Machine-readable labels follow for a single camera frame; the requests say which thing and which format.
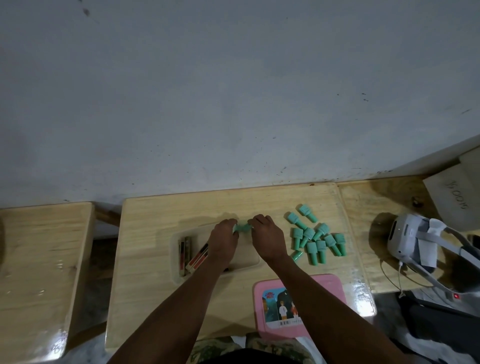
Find person's left forearm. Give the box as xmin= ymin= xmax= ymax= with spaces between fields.
xmin=106 ymin=258 xmax=226 ymax=364

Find thin white cable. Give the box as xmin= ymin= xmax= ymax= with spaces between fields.
xmin=380 ymin=258 xmax=432 ymax=299

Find group of green small bottles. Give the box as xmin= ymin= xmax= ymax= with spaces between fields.
xmin=286 ymin=204 xmax=347 ymax=266

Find person's left hand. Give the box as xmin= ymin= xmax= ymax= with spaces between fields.
xmin=207 ymin=218 xmax=240 ymax=271

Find white headset with strap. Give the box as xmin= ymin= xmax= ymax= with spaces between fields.
xmin=386 ymin=213 xmax=480 ymax=290

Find pink box lid with picture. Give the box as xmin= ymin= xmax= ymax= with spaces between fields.
xmin=253 ymin=273 xmax=347 ymax=341

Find person's right forearm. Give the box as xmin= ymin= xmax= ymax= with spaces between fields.
xmin=269 ymin=258 xmax=398 ymax=364

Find patterned shorts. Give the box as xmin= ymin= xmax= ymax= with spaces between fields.
xmin=187 ymin=333 xmax=316 ymax=364

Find device with red light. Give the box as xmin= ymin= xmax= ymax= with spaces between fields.
xmin=446 ymin=290 xmax=470 ymax=305

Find white handwritten cardboard box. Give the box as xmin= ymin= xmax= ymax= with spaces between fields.
xmin=422 ymin=164 xmax=480 ymax=233

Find person's right hand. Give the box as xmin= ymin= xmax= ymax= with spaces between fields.
xmin=248 ymin=214 xmax=289 ymax=265

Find clear plastic container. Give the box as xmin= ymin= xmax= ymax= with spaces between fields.
xmin=170 ymin=223 xmax=262 ymax=284

